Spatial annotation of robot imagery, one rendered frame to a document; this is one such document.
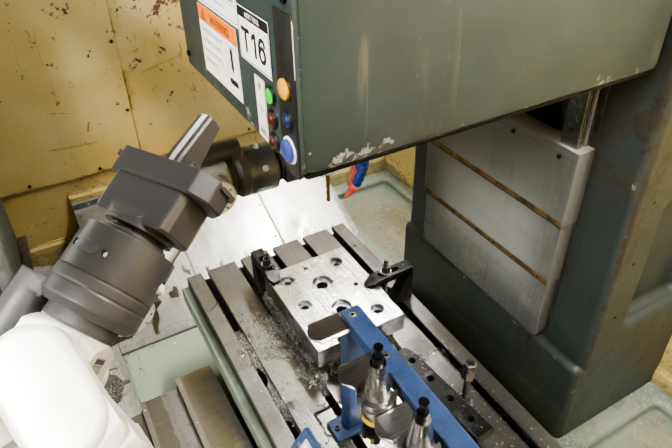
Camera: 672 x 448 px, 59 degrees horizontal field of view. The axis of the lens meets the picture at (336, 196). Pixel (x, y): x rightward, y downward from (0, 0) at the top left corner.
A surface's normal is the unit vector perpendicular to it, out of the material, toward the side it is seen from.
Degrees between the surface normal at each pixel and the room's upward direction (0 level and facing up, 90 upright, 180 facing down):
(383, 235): 0
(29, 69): 90
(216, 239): 24
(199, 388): 7
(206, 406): 7
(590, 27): 90
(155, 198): 30
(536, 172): 90
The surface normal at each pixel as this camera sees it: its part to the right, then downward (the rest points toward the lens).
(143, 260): 0.65, 0.03
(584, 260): -0.87, 0.29
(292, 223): 0.18, -0.56
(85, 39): 0.49, 0.48
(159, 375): -0.02, -0.83
